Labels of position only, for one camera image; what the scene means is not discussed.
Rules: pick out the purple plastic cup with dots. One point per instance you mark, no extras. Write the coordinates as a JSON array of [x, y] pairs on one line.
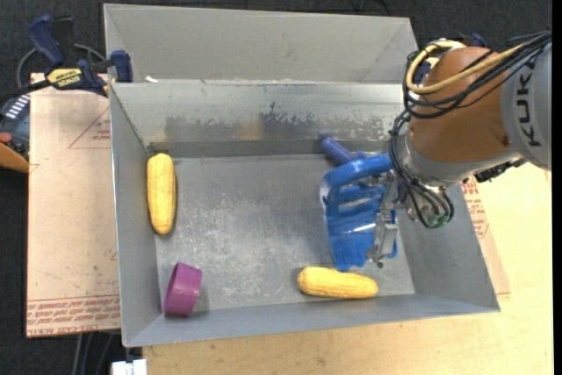
[[182, 290]]

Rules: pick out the yellow corn cob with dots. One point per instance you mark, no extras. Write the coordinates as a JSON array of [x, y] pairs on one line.
[[161, 193], [336, 283]]

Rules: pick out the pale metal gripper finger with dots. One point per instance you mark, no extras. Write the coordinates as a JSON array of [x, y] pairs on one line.
[[391, 239], [376, 243]]

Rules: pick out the grey metal bin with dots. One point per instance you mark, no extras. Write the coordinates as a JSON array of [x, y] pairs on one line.
[[263, 211]]

